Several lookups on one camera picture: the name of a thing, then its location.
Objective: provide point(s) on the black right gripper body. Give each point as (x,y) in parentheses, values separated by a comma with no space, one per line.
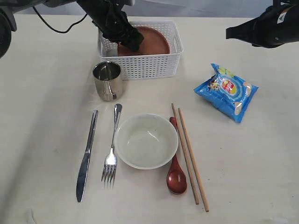
(277,25)

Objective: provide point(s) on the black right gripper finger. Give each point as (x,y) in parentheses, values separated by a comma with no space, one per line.
(244,32)

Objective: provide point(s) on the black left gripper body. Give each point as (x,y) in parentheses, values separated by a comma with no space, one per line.
(109,19)

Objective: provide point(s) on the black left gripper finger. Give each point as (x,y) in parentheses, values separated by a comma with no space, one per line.
(133,40)

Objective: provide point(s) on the brown wooden plate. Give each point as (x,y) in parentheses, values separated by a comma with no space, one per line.
(154,43)

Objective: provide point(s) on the white perforated plastic basket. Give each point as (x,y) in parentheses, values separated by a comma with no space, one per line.
(150,66)

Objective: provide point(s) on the shiny stainless steel cup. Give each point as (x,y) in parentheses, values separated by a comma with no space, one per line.
(108,80)

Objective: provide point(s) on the blue Lay's chips bag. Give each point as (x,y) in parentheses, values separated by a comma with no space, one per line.
(227,92)

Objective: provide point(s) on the light wooden chopstick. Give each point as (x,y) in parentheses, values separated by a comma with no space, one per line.
(184,148)
(194,164)

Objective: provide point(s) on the white ceramic bowl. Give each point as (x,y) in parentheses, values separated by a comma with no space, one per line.
(146,141)

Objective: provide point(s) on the silver metal fork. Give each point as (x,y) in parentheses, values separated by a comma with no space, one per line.
(110,163)

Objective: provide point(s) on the silver metal knife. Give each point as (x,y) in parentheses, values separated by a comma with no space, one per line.
(84,166)

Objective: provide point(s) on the dark red wooden spoon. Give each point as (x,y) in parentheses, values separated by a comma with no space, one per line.
(176,179)

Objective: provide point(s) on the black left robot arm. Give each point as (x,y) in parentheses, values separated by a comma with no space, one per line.
(9,7)

